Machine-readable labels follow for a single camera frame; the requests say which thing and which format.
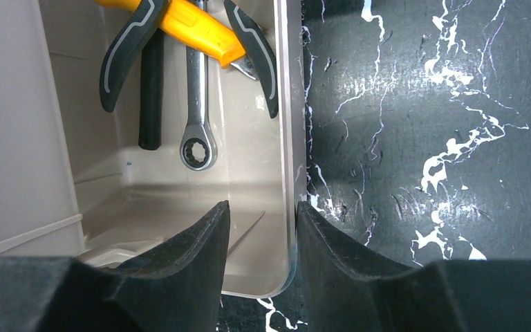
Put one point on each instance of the black grey cutting pliers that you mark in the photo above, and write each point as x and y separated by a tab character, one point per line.
260	55

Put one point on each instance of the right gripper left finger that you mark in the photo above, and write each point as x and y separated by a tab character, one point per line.
175	286

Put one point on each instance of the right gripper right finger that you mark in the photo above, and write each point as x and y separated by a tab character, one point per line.
349	287

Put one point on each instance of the beige plastic tool box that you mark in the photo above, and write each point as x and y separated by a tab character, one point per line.
74	182

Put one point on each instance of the black handled hammer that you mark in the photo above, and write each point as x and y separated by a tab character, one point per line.
151	92

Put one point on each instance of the steel combination wrench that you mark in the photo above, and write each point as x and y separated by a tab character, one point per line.
198	149

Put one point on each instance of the orange yellow utility knife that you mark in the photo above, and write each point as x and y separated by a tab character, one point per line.
183	20

